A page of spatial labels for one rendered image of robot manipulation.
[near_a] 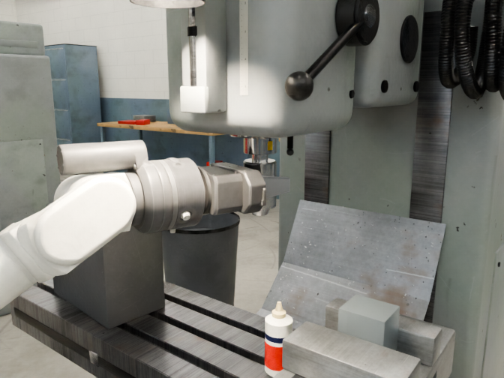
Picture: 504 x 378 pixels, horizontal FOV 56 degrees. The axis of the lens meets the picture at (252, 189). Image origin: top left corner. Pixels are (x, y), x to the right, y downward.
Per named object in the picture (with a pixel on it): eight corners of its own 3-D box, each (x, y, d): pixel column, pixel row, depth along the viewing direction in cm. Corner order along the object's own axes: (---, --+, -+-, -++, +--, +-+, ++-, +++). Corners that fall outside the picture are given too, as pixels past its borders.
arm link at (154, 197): (178, 234, 55) (77, 251, 49) (145, 225, 64) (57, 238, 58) (169, 137, 54) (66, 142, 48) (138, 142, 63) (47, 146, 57)
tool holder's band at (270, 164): (283, 168, 65) (283, 160, 65) (256, 171, 63) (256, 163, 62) (263, 163, 69) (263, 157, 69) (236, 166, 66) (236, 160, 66)
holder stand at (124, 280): (107, 330, 81) (100, 218, 77) (53, 292, 96) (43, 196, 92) (166, 307, 89) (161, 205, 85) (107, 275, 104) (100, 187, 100)
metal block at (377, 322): (382, 367, 56) (385, 322, 55) (336, 351, 60) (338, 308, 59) (397, 349, 60) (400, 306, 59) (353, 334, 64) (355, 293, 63)
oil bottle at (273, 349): (281, 382, 67) (283, 310, 64) (259, 371, 69) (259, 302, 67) (297, 368, 70) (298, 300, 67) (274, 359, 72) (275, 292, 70)
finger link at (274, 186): (286, 195, 66) (249, 200, 63) (286, 172, 66) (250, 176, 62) (293, 197, 65) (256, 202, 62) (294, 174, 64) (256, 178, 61)
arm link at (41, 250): (149, 212, 52) (41, 295, 46) (124, 207, 59) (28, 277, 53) (115, 163, 49) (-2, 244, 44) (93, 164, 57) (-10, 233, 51)
